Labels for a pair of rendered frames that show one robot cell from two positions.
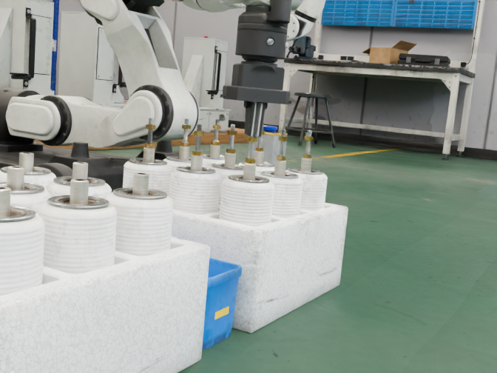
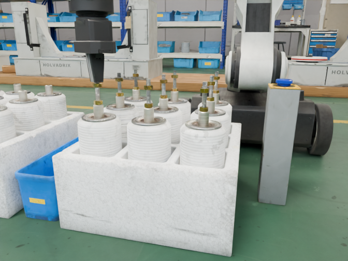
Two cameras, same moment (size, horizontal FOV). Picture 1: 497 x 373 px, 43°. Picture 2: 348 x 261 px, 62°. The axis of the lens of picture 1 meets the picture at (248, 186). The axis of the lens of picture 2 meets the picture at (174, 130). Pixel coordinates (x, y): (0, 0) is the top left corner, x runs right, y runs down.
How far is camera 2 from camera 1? 1.29 m
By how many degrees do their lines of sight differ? 71
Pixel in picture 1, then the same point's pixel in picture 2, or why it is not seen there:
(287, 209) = (131, 151)
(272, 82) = (85, 34)
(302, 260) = (129, 200)
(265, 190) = (83, 127)
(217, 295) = (27, 187)
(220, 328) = (38, 211)
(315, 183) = (186, 136)
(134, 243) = not seen: outside the picture
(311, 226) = (141, 174)
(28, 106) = not seen: hidden behind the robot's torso
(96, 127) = not seen: hidden behind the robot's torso
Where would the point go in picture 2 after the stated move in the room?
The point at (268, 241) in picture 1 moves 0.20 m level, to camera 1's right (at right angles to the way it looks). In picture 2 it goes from (64, 167) to (56, 218)
